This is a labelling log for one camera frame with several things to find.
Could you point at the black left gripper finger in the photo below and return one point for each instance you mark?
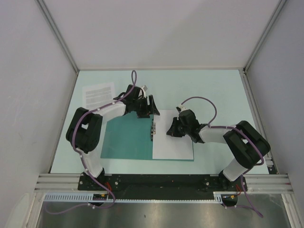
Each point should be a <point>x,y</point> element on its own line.
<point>143,115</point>
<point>152,106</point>

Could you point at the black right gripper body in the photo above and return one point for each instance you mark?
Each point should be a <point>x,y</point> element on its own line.
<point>186,130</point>

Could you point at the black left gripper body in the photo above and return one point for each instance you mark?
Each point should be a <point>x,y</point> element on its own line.
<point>140,105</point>

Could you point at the chrome folder clip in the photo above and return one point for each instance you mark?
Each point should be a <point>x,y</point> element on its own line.
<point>153,130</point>

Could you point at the teal folder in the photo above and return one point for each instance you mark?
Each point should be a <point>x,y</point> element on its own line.
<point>128,137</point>

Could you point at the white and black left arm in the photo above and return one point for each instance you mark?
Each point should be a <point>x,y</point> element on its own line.
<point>84,130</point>

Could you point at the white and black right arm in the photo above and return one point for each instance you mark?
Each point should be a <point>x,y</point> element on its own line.
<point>247,145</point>

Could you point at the printed white paper sheet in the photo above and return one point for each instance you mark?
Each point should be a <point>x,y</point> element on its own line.
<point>95,96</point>

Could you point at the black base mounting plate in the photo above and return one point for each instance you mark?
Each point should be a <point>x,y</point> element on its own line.
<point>168,186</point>

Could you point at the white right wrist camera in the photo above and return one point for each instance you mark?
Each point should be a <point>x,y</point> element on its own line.
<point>180,108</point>

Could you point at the grey slotted cable duct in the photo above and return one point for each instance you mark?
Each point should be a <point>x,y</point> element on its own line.
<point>103,197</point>

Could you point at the aluminium frame rail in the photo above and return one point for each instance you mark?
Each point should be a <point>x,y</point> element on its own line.
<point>256,183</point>

